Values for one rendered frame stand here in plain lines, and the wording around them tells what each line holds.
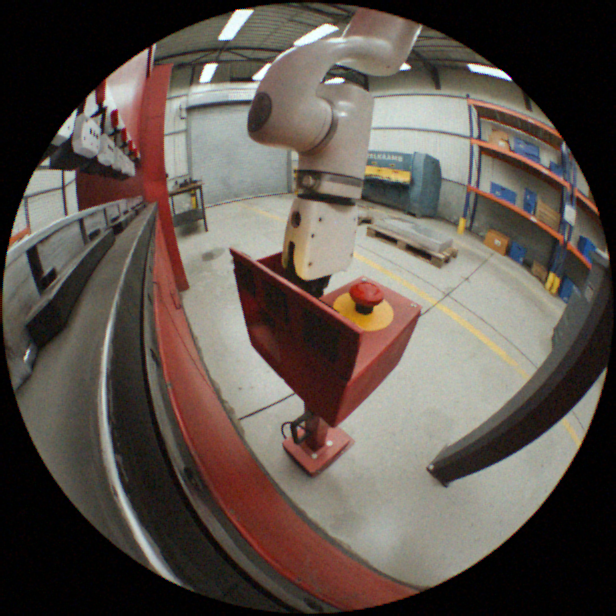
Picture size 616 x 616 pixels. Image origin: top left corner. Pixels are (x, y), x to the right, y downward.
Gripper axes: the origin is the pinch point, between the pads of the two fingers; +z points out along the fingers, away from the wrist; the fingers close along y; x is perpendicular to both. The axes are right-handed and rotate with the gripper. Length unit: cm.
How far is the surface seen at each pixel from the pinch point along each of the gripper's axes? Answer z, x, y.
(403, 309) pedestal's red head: -4.8, -13.1, 2.4
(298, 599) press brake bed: -4.0, -25.3, -25.4
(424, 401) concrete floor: 65, -33, 62
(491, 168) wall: -213, -10, 598
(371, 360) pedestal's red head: -3.7, -14.7, -6.9
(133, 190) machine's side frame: -20, 167, -31
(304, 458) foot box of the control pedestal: 62, -9, -1
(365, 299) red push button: -6.7, -10.4, -3.3
